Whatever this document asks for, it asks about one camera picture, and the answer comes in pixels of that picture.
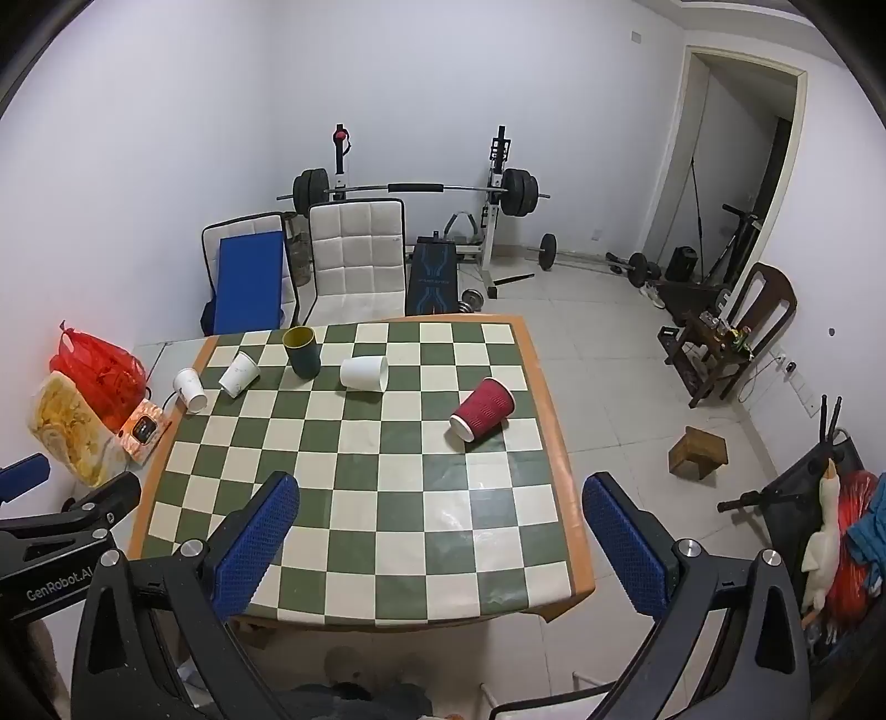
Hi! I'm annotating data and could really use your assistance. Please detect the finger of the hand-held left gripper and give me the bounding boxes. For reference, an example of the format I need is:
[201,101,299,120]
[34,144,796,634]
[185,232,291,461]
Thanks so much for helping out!
[0,453,51,503]
[0,471,143,556]

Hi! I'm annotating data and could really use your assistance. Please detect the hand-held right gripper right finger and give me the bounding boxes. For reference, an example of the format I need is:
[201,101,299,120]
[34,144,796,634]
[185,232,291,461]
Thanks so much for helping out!
[581,472,811,720]

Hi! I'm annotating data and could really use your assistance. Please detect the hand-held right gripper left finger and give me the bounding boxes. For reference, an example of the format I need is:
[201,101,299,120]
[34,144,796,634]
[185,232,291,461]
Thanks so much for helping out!
[71,471,302,720]

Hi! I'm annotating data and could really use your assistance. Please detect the red ribbed paper cup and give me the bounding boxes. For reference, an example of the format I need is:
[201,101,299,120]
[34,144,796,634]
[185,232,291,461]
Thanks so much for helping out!
[449,377,517,444]

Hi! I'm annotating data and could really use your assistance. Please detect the white paper cup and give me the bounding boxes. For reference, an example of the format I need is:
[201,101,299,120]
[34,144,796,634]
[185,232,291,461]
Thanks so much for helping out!
[219,351,261,398]
[172,367,209,415]
[339,356,389,393]

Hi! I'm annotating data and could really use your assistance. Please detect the dark green cup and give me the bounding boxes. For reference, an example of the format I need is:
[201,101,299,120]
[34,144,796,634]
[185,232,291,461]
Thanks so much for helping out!
[282,327,321,379]

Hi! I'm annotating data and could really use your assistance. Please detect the yellow patterned bag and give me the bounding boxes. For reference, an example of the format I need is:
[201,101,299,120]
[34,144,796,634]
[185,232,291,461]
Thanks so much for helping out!
[26,370,126,490]

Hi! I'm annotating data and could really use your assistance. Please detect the orange watch box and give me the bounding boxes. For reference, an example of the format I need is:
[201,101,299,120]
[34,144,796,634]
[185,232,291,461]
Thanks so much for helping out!
[116,399,174,465]

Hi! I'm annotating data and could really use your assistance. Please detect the small wooden stool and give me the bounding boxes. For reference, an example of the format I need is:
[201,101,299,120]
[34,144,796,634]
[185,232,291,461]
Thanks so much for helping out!
[668,425,730,481]

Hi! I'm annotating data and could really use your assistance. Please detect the red plastic bag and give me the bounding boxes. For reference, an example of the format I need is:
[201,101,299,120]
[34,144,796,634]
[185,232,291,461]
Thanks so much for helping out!
[48,320,150,431]

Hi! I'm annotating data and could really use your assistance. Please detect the green white checkered tablecloth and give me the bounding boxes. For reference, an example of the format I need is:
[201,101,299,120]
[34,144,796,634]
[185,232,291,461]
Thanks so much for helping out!
[128,315,596,628]

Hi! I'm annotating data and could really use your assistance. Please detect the white goose plush toy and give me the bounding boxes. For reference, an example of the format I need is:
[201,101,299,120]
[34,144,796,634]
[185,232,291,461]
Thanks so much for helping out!
[801,457,843,614]

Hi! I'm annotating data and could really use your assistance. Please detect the red mesh bag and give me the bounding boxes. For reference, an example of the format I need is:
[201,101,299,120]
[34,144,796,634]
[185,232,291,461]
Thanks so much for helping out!
[827,471,880,632]

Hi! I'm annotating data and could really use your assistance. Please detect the blue cloth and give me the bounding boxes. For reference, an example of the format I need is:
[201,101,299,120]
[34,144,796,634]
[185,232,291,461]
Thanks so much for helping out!
[846,474,886,591]

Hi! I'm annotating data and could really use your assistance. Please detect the blue pad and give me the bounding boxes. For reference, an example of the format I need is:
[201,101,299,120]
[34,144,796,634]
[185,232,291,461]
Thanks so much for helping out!
[213,232,287,335]

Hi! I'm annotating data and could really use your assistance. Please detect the dark wooden chair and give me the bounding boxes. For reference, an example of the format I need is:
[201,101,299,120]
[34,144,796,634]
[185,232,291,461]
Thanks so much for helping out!
[664,261,799,409]

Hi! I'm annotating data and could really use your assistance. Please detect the black speaker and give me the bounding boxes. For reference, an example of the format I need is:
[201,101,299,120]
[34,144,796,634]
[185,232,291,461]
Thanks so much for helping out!
[664,245,700,284]

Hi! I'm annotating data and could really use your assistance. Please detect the white padded chair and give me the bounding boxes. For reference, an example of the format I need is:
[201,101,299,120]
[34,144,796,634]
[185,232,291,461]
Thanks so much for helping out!
[305,198,408,327]

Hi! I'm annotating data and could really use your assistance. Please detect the black trimmed white chair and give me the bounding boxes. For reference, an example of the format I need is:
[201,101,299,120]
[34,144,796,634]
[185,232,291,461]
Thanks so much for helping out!
[200,211,303,337]

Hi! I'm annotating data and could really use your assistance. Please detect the small floor barbell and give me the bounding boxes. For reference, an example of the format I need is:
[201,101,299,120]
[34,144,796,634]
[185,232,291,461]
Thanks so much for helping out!
[526,233,666,287]

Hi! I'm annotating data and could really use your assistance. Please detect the black weight bench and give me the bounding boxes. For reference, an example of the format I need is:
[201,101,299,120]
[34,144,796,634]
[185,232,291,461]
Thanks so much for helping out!
[405,232,462,317]

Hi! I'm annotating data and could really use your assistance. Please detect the black kick scooter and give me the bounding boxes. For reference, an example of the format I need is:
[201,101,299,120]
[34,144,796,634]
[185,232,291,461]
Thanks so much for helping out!
[699,203,763,285]

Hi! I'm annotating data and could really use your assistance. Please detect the white barbell rack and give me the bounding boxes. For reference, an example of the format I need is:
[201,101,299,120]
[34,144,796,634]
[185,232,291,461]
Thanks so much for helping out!
[325,125,514,300]

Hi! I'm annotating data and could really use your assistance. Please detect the barbell with black plates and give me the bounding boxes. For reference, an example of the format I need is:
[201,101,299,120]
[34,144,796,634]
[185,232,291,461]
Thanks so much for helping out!
[292,166,553,217]

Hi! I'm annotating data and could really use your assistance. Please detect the door frame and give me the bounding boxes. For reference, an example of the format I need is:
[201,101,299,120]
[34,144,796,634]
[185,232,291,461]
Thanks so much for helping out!
[640,45,810,279]

